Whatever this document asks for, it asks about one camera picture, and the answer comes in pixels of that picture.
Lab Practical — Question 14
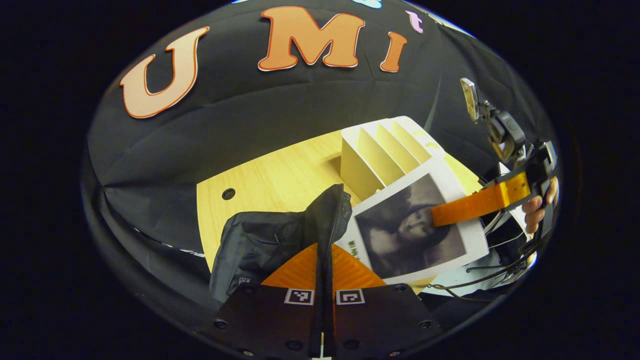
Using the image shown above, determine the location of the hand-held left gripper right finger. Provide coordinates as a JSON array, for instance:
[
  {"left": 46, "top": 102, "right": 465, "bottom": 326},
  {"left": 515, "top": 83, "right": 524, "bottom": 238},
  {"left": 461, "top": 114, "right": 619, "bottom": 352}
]
[{"left": 329, "top": 243, "right": 444, "bottom": 360}]

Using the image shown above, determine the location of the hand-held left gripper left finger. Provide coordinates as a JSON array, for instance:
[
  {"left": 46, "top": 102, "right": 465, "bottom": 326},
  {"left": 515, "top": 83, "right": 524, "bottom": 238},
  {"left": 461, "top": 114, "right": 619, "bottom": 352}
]
[{"left": 211, "top": 243, "right": 325, "bottom": 360}]

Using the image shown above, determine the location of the black schoolbag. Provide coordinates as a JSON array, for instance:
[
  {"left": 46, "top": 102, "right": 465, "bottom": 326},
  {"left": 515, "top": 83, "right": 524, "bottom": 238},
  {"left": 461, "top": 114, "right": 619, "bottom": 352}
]
[{"left": 209, "top": 183, "right": 353, "bottom": 304}]

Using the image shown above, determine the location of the white bookshelf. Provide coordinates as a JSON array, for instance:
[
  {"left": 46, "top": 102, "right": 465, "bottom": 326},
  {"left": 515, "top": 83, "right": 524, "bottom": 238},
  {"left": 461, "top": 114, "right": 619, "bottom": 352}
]
[{"left": 340, "top": 116, "right": 483, "bottom": 202}]

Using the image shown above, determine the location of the black cable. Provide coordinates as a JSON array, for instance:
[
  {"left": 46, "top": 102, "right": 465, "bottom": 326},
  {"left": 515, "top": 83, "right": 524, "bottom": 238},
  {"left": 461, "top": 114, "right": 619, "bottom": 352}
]
[{"left": 429, "top": 227, "right": 541, "bottom": 292}]

